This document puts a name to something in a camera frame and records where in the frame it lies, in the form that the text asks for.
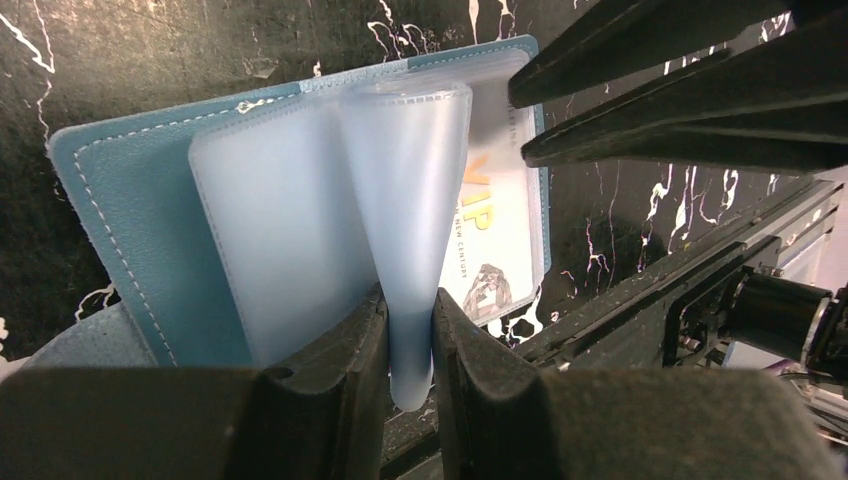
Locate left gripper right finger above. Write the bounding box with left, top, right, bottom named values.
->
left=432, top=291, right=843, bottom=479

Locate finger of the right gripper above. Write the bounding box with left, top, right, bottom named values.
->
left=521, top=6, right=847, bottom=175
left=508, top=0, right=794, bottom=108

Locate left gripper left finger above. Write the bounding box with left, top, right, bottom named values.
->
left=1, top=286, right=389, bottom=479

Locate blue card holder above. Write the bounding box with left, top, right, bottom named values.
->
left=34, top=35, right=551, bottom=411

